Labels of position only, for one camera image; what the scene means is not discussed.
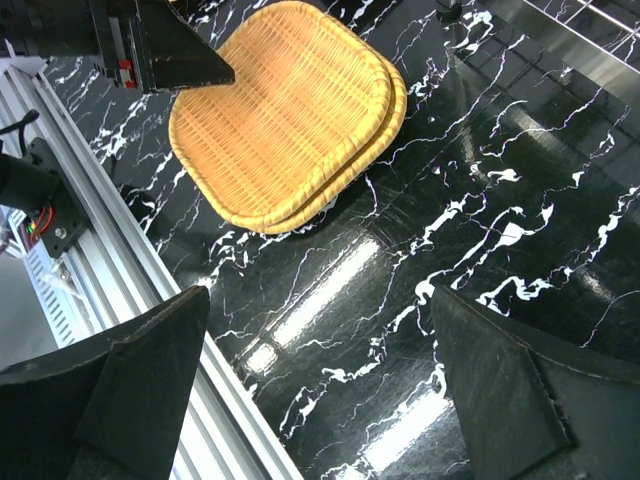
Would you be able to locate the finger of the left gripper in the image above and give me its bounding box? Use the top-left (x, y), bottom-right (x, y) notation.
top-left (132, 1), bottom-right (235, 93)

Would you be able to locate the aluminium mounting rail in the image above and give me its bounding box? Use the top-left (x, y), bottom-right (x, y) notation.
top-left (1, 66), bottom-right (301, 479)

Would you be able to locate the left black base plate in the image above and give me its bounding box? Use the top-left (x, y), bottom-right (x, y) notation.
top-left (27, 137), bottom-right (91, 259)

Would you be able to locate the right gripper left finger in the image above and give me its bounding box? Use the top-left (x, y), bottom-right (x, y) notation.
top-left (1, 286), bottom-right (210, 479)

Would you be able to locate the large woven wicker plate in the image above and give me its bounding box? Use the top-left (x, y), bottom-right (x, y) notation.
top-left (261, 55), bottom-right (407, 235)

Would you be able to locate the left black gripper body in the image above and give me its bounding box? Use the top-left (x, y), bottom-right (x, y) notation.
top-left (1, 1), bottom-right (143, 89)

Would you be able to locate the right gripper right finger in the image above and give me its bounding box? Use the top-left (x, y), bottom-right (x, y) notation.
top-left (431, 286), bottom-right (639, 479)

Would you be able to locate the steel two-tier dish rack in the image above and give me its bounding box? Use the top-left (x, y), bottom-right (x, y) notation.
top-left (481, 1), bottom-right (639, 109)

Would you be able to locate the black marble pattern mat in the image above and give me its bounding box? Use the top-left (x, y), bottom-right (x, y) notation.
top-left (45, 1), bottom-right (639, 479)

